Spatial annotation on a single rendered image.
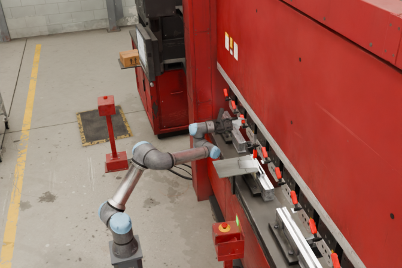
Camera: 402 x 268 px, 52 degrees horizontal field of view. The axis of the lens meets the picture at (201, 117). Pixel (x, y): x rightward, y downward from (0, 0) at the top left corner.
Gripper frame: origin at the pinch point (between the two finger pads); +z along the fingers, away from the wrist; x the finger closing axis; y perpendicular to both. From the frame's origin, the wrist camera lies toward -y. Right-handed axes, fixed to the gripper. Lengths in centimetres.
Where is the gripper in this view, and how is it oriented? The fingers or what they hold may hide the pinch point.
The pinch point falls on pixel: (242, 119)
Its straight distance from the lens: 268.9
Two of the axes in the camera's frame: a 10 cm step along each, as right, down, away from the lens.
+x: 1.1, -4.1, -9.1
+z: 9.7, -1.4, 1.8
